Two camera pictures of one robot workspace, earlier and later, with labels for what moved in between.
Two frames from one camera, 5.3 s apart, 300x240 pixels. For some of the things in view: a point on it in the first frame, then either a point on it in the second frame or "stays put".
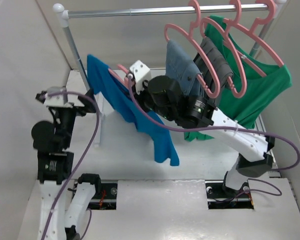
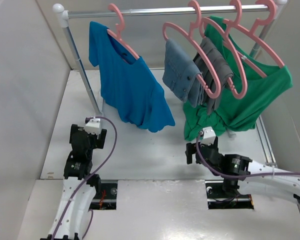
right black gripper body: (146, 101) → (214, 146)
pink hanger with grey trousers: (227, 26) stays put
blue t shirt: (114, 92) → (127, 83)
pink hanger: (123, 80) → (118, 29)
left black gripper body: (67, 118) → (93, 141)
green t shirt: (253, 80) stays put
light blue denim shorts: (180, 66) stays put
